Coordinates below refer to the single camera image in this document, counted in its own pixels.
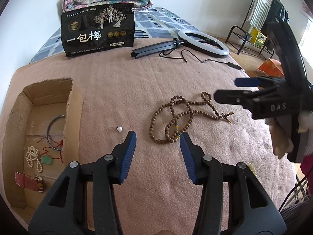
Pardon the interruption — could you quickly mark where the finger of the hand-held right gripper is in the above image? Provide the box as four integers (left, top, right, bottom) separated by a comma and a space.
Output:
214, 89, 260, 108
234, 77, 282, 88

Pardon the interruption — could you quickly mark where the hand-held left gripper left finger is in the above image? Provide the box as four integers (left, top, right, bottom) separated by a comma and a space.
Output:
28, 130, 137, 235

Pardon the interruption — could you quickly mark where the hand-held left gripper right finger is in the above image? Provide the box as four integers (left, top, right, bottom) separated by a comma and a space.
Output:
179, 132, 287, 235

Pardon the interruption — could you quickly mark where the brown wooden bead necklace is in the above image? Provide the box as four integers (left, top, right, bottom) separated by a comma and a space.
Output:
149, 92, 235, 145

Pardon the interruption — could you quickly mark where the cream bead bracelet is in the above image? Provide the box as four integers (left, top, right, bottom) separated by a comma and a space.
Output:
245, 162, 257, 177

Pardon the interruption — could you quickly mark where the red string jade pendant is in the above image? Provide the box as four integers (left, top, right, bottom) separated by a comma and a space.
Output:
37, 137, 64, 165

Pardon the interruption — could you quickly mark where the dark metal bangle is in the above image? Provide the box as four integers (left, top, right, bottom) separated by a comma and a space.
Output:
47, 115, 67, 151

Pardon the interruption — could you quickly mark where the white pearl necklace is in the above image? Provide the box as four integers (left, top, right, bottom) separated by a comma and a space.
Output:
24, 146, 44, 173

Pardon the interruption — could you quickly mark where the red watch strap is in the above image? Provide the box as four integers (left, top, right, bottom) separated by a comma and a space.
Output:
15, 171, 46, 192

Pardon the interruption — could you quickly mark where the cardboard box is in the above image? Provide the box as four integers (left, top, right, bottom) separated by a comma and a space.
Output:
2, 78, 84, 210

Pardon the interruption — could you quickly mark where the person's right hand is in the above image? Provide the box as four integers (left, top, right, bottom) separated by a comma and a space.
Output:
266, 111, 313, 156

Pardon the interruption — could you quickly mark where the orange paper bag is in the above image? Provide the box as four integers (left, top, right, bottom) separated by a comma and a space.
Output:
257, 59, 284, 77

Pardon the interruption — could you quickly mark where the black metal clothes rack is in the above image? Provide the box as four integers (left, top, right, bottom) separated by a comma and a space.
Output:
225, 0, 277, 60

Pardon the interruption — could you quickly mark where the yellow box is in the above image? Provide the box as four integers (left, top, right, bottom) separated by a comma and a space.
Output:
249, 27, 267, 48

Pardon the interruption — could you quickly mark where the dark blue hanging garment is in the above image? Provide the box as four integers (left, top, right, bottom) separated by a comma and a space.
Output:
279, 2, 289, 25

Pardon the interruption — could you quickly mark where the dark green hanging garment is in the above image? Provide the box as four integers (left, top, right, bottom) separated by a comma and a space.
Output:
265, 0, 282, 30

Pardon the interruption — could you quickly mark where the striped hanging towel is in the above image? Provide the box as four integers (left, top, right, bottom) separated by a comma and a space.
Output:
249, 0, 275, 27

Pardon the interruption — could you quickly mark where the pink brown blanket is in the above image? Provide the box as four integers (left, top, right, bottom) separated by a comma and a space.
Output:
0, 38, 297, 235

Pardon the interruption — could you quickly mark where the black folded tripod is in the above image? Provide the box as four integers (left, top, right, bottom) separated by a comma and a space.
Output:
131, 38, 185, 59

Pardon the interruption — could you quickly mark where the person's pink clothing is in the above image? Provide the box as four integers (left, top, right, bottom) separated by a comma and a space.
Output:
300, 152, 313, 180

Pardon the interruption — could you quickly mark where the blue grey checked bedsheet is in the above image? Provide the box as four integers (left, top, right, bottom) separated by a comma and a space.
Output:
29, 6, 196, 64

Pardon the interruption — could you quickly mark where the black snack bag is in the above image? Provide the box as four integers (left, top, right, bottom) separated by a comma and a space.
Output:
60, 3, 135, 58

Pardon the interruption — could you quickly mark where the dark striped object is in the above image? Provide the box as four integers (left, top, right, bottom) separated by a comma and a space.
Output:
279, 176, 313, 235

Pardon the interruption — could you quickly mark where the black cable with switch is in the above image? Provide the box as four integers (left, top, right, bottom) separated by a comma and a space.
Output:
160, 50, 246, 72

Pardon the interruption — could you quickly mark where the white ring light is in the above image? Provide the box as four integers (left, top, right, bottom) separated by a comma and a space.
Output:
177, 29, 230, 59

